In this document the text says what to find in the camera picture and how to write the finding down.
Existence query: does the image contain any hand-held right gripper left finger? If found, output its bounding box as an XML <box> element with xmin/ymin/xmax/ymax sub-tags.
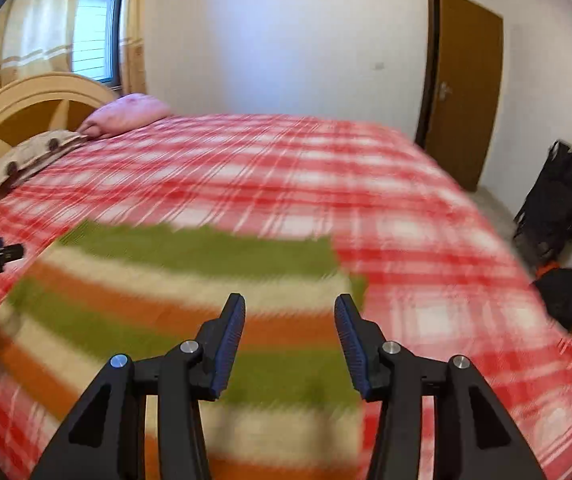
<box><xmin>30</xmin><ymin>293</ymin><xmax>247</xmax><ymax>480</ymax></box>

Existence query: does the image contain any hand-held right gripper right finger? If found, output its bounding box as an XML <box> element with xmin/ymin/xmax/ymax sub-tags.
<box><xmin>335</xmin><ymin>295</ymin><xmax>547</xmax><ymax>480</ymax></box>

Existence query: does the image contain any green sweater with striped front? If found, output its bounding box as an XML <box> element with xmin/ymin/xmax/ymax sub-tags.
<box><xmin>0</xmin><ymin>220</ymin><xmax>369</xmax><ymax>480</ymax></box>

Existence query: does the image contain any brown and white patterned pillow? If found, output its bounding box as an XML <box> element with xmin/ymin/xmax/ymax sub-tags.
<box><xmin>0</xmin><ymin>130</ymin><xmax>89</xmax><ymax>196</ymax></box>

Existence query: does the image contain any cream and brown wooden headboard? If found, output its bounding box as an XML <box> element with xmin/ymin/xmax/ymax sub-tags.
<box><xmin>0</xmin><ymin>72</ymin><xmax>119</xmax><ymax>211</ymax></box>

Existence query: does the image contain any bed with red plaid sheet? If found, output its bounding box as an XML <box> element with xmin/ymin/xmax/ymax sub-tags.
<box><xmin>0</xmin><ymin>112</ymin><xmax>572</xmax><ymax>480</ymax></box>

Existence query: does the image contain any pink pillow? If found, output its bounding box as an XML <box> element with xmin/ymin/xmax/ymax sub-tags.
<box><xmin>78</xmin><ymin>93</ymin><xmax>173</xmax><ymax>139</ymax></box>

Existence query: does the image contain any wide cream patterned curtain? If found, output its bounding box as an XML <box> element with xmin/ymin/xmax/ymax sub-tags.
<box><xmin>0</xmin><ymin>0</ymin><xmax>86</xmax><ymax>111</ymax></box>

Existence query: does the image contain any window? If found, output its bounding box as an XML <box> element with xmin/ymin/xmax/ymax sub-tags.
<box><xmin>70</xmin><ymin>0</ymin><xmax>131</xmax><ymax>86</ymax></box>

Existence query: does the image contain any narrow cream patterned curtain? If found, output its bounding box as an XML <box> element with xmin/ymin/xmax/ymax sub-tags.
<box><xmin>116</xmin><ymin>0</ymin><xmax>147</xmax><ymax>97</ymax></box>

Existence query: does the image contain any black folded chair bag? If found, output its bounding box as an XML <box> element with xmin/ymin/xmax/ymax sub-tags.
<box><xmin>512</xmin><ymin>140</ymin><xmax>572</xmax><ymax>261</ymax></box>

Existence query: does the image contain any brown wooden door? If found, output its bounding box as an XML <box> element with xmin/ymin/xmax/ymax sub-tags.
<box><xmin>414</xmin><ymin>0</ymin><xmax>504</xmax><ymax>192</ymax></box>

